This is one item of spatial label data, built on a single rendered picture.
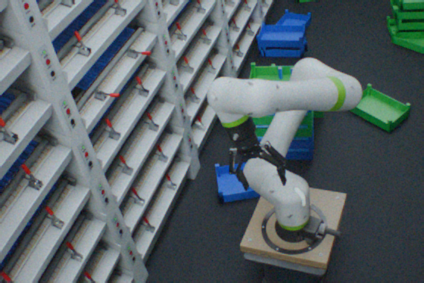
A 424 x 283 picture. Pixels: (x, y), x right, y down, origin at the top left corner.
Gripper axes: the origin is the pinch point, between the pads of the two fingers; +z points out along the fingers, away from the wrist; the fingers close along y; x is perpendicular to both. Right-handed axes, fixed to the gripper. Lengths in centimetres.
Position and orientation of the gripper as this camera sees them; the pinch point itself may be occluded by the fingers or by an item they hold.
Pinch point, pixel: (264, 183)
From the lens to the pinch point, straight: 168.5
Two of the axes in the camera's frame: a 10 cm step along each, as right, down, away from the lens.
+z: 3.9, 8.0, 4.6
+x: 2.9, -5.8, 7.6
